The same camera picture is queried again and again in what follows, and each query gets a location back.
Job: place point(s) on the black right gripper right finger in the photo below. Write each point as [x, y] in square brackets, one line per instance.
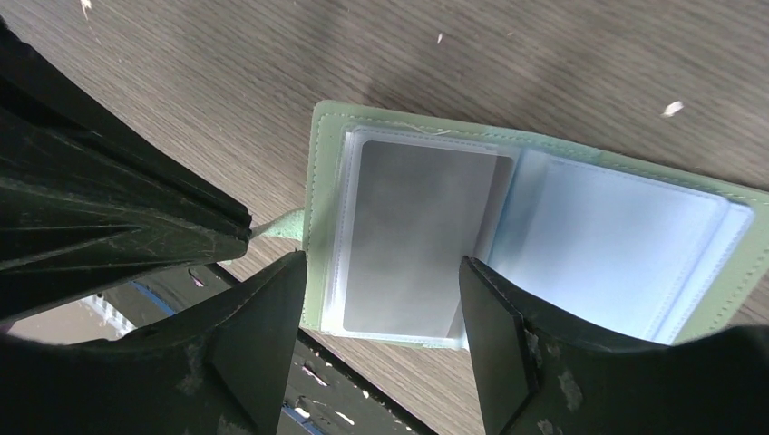
[541, 370]

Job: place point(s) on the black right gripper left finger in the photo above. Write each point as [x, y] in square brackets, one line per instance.
[218, 367]

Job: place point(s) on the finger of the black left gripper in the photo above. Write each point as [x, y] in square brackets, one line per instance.
[86, 202]

